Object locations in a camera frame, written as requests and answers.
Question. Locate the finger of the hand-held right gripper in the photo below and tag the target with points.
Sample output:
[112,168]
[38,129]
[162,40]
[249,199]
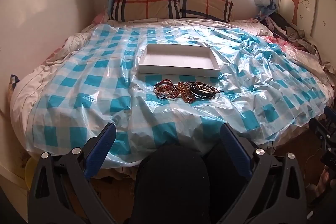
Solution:
[319,132]
[329,111]

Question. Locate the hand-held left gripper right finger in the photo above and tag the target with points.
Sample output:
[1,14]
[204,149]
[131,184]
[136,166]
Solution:
[234,150]

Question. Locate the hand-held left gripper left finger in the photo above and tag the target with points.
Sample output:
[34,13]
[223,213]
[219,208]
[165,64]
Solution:
[103,144]

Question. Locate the white shallow cardboard box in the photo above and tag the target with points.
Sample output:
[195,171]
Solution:
[178,61]

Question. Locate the person's right hand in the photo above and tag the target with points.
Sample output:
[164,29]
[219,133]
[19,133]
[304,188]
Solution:
[325,179]

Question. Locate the blue checkered plastic sheet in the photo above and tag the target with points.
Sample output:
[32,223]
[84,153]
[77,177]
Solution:
[105,87]

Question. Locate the black trousers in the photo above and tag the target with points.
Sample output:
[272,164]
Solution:
[170,187]

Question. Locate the yellow plastic basin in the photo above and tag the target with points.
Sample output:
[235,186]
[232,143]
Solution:
[29,174]

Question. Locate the pile of clothes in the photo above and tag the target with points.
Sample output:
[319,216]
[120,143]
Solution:
[288,29]

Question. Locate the pink cloth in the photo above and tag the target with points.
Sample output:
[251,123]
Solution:
[99,18]

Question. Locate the plaid pillow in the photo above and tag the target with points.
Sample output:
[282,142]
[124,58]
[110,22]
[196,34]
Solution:
[207,5]
[141,1]

